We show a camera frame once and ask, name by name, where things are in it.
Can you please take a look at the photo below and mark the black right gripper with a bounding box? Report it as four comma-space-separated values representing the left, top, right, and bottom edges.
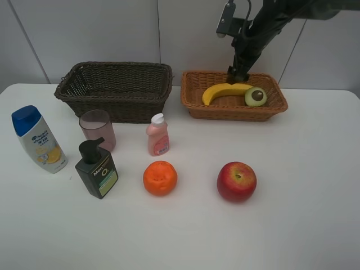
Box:
227, 24, 275, 84

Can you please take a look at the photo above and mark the light brown wicker basket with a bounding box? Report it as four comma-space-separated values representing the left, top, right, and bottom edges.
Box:
181, 71, 288, 122

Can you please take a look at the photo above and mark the red apple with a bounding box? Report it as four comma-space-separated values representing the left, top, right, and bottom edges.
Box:
217, 161, 257, 203

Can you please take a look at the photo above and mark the dark brown wicker basket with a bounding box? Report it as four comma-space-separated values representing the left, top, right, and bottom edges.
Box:
54, 61, 173, 124

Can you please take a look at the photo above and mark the yellow banana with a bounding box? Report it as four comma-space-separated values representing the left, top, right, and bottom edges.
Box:
202, 83, 253, 106

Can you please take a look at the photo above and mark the translucent pink plastic cup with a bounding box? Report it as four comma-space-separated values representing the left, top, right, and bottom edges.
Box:
79, 109, 116, 152

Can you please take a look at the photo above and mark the dark green pump bottle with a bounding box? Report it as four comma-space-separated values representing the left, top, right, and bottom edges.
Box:
75, 137, 118, 199

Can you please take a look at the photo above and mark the white shampoo bottle blue cap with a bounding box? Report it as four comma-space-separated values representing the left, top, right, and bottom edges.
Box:
11, 105, 68, 174

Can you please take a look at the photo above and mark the small pink lotion bottle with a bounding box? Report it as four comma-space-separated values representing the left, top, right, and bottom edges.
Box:
146, 113, 170, 156

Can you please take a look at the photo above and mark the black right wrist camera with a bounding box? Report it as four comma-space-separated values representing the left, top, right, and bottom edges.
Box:
216, 0, 251, 38

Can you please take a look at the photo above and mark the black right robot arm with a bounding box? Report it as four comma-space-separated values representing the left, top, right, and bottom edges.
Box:
217, 1, 359, 83

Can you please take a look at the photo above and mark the halved avocado with pit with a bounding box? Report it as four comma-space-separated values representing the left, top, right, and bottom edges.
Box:
244, 87, 267, 107

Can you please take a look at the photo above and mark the orange mandarin fruit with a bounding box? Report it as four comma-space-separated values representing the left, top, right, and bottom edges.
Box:
143, 161, 178, 196

